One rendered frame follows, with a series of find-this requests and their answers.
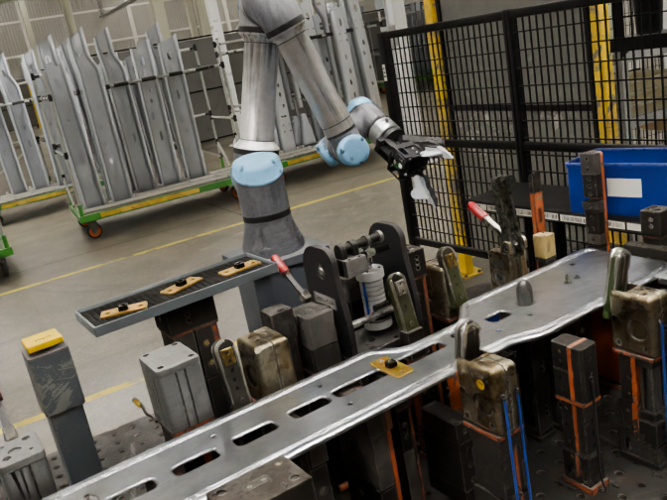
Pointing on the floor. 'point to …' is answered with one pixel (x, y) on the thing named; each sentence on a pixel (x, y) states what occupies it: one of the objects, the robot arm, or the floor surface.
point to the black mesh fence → (511, 108)
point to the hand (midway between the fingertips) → (447, 183)
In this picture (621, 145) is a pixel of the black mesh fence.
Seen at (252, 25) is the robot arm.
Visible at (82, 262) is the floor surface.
